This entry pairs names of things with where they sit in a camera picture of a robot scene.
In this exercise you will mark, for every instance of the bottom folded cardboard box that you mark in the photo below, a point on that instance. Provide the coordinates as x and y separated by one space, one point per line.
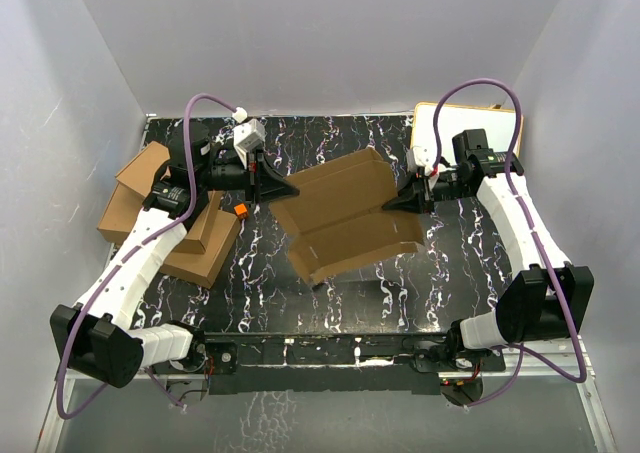
203 269

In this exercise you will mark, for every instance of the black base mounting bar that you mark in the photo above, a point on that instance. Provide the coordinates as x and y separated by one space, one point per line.
414 362

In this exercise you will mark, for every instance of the middle folded cardboard box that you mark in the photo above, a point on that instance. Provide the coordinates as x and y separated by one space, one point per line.
122 211

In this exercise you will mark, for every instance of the small orange block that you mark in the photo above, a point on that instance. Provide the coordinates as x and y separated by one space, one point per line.
241 211

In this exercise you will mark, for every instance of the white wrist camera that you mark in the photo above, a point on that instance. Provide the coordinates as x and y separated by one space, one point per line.
420 160
247 137

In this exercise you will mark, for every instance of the brown cardboard box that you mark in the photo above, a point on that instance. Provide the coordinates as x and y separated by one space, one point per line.
337 222

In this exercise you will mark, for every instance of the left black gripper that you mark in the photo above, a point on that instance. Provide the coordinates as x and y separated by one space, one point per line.
268 184

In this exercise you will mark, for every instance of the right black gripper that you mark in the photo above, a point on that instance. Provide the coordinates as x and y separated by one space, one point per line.
412 194

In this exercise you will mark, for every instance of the top small folded cardboard box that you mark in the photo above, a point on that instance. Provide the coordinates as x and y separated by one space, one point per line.
138 175

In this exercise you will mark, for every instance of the white board yellow frame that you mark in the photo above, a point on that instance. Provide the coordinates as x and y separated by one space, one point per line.
454 119

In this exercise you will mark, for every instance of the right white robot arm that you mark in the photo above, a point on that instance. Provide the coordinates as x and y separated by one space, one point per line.
547 296

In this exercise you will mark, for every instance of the aluminium frame rail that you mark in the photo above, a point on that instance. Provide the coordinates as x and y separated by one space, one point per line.
545 401

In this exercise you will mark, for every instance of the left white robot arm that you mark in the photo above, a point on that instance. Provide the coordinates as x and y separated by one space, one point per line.
94 337

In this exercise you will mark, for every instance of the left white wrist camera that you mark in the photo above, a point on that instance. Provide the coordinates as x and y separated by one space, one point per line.
247 137

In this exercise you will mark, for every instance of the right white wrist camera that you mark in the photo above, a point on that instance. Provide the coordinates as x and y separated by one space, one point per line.
420 160

